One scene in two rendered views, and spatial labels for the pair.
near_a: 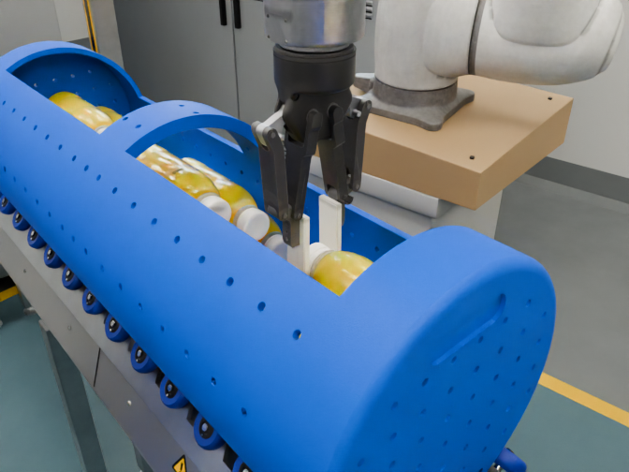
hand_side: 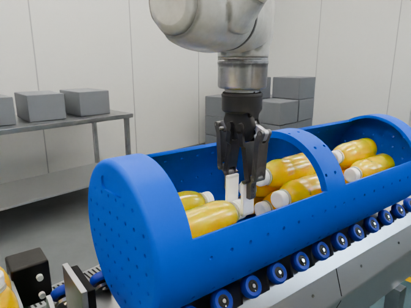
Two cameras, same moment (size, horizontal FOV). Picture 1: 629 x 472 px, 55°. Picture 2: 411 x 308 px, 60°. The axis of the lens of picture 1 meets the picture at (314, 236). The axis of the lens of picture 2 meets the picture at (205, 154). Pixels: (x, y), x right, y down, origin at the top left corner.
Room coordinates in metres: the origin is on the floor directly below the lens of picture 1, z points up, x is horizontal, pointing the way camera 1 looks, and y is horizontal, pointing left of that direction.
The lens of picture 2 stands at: (0.53, -0.66, 1.39)
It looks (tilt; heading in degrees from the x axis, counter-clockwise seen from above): 15 degrees down; 93
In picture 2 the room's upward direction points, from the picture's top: straight up
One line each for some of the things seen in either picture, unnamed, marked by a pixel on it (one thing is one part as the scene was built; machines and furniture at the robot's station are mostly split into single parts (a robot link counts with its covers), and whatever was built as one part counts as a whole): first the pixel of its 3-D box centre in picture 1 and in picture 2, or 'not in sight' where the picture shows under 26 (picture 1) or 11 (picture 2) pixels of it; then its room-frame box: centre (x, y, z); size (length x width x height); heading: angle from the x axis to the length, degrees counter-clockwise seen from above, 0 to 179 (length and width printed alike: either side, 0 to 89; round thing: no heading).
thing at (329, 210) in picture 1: (329, 228); (247, 197); (0.57, -0.02, 1.14); 0.03 x 0.01 x 0.07; 40
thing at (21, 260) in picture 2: not in sight; (29, 281); (0.13, -0.04, 0.95); 0.10 x 0.07 x 0.10; 130
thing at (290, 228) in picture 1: (284, 225); (226, 176); (0.53, 0.03, 1.16); 0.03 x 0.01 x 0.05; 130
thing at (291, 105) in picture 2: not in sight; (257, 121); (0.95, 4.07, 0.59); 1.20 x 0.80 x 1.19; 140
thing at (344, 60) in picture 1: (314, 92); (241, 115); (0.56, 0.00, 1.29); 0.08 x 0.07 x 0.09; 130
